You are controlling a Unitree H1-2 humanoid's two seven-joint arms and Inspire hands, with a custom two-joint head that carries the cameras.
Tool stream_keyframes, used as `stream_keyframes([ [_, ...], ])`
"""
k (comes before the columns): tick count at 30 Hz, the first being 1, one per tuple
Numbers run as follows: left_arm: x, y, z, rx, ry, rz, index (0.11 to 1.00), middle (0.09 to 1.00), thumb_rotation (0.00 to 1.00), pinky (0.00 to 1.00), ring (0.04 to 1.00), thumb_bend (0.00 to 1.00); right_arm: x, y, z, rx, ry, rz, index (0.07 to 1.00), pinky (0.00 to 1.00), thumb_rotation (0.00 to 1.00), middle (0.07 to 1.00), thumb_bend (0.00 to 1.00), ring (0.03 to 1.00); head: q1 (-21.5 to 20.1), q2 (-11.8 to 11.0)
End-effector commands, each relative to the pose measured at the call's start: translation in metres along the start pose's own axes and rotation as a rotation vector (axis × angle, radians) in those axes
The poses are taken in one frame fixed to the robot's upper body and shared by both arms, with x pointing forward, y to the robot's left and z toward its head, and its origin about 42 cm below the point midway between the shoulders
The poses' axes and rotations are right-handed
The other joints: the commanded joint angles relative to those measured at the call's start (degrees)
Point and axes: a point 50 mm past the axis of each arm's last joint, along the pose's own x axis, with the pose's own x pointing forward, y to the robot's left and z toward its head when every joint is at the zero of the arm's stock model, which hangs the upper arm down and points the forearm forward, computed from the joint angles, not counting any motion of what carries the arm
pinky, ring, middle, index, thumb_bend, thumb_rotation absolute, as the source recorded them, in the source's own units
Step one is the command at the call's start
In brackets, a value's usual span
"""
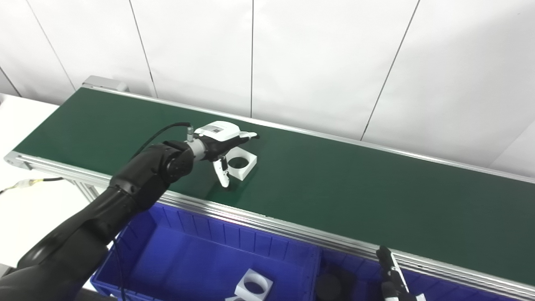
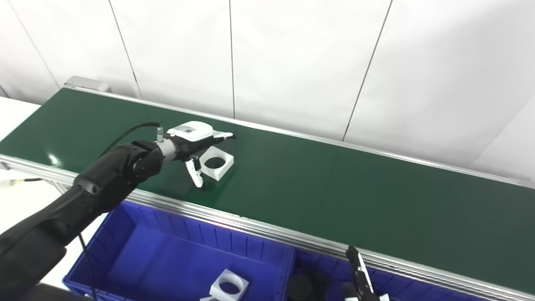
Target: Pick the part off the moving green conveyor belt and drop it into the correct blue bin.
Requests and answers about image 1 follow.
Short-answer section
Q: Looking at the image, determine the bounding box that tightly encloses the green conveyor belt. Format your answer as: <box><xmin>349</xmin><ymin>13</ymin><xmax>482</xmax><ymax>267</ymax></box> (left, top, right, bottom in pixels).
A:
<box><xmin>3</xmin><ymin>84</ymin><xmax>535</xmax><ymax>299</ymax></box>
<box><xmin>13</xmin><ymin>87</ymin><xmax>535</xmax><ymax>289</ymax></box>

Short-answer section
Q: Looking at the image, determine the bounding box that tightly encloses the grey conveyor motor box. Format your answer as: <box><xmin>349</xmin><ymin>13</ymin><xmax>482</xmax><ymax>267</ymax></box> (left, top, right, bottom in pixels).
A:
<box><xmin>82</xmin><ymin>76</ymin><xmax>128</xmax><ymax>92</ymax></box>

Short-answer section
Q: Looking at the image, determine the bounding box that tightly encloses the cable with white connector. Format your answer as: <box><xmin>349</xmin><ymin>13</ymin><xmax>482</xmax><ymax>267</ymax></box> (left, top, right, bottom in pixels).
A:
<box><xmin>0</xmin><ymin>177</ymin><xmax>64</xmax><ymax>195</ymax></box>

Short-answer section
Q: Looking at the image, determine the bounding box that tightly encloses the blue bin with white parts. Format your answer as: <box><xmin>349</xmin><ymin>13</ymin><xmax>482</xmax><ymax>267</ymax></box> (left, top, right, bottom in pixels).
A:
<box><xmin>90</xmin><ymin>203</ymin><xmax>322</xmax><ymax>301</ymax></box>

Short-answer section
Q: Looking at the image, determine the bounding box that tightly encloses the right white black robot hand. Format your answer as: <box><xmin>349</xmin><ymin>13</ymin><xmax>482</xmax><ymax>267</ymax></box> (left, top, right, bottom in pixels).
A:
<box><xmin>376</xmin><ymin>246</ymin><xmax>427</xmax><ymax>301</ymax></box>

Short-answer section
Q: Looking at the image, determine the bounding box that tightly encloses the blue bin with black parts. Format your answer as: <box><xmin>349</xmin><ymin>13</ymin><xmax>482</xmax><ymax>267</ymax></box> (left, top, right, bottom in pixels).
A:
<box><xmin>313</xmin><ymin>247</ymin><xmax>535</xmax><ymax>301</ymax></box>

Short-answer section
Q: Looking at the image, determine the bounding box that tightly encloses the aluminium conveyor leg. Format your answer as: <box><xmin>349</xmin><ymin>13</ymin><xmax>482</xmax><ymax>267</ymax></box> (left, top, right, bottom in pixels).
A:
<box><xmin>63</xmin><ymin>178</ymin><xmax>105</xmax><ymax>203</ymax></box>

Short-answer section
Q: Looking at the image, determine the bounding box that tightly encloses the black cylindrical part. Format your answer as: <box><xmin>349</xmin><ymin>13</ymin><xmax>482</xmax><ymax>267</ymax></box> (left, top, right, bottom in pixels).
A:
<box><xmin>316</xmin><ymin>273</ymin><xmax>344</xmax><ymax>301</ymax></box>

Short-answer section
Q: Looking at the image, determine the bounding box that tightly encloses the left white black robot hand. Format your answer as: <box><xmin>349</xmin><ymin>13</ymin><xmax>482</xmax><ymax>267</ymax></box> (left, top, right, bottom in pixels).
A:
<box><xmin>194</xmin><ymin>121</ymin><xmax>260</xmax><ymax>188</ymax></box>

